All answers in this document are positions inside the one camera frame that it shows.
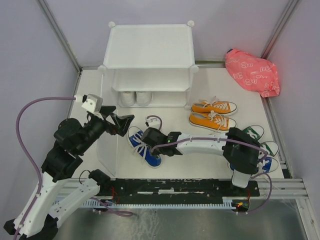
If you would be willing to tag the pink patterned plastic bag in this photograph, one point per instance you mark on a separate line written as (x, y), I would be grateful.
(253, 73)

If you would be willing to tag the left aluminium frame post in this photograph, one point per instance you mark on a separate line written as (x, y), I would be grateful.
(49, 16)

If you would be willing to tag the orange canvas sneaker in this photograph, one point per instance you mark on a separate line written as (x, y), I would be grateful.
(224, 108)
(212, 121)

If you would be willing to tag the white plastic shoe cabinet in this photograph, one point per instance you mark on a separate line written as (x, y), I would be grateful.
(157, 58)

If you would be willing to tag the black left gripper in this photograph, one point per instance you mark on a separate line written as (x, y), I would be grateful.
(122, 122)

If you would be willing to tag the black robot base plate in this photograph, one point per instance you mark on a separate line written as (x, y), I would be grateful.
(175, 191)

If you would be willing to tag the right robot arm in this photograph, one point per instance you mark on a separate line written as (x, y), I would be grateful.
(239, 149)

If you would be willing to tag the blue canvas sneaker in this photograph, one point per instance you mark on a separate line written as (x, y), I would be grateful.
(268, 165)
(134, 137)

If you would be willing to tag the aluminium corner frame post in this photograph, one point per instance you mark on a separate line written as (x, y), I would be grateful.
(280, 26)

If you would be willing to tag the green canvas sneaker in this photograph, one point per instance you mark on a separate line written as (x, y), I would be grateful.
(255, 131)
(271, 147)

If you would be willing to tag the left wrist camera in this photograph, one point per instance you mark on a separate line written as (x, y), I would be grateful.
(92, 103)

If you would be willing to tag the white leather sneaker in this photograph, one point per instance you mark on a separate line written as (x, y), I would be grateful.
(128, 98)
(143, 98)

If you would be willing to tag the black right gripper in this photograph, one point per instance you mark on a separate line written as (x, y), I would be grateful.
(156, 152)

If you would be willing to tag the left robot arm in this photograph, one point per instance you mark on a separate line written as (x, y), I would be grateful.
(41, 218)

